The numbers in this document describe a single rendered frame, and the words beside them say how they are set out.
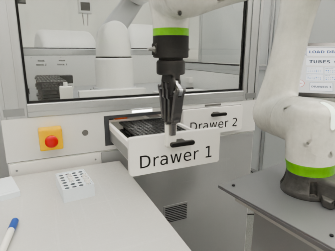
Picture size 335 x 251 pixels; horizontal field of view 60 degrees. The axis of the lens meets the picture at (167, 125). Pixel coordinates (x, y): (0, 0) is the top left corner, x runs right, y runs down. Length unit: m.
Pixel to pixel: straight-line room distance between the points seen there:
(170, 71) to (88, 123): 0.44
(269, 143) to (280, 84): 1.91
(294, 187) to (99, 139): 0.66
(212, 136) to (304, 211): 0.32
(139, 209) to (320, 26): 2.03
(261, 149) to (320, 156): 2.07
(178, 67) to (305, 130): 0.35
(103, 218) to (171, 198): 0.57
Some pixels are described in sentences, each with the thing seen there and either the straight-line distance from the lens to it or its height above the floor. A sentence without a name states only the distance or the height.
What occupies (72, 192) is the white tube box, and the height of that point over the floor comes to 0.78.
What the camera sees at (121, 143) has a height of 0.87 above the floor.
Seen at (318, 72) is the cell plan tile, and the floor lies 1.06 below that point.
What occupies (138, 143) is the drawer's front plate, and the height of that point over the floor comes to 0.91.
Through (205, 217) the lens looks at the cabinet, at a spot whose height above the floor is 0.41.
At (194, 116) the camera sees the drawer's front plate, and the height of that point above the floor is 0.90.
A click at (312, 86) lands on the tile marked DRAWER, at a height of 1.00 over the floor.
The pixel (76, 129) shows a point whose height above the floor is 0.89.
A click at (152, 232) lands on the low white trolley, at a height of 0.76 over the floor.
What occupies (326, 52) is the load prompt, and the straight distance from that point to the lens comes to 1.59.
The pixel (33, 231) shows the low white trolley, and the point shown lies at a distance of 0.76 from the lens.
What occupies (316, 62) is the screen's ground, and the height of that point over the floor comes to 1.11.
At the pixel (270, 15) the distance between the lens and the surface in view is 2.76.
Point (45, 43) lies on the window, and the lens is 1.04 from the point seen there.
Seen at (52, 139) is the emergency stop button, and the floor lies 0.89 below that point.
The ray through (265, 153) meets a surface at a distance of 2.86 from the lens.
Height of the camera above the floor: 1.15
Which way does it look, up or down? 14 degrees down
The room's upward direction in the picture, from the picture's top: straight up
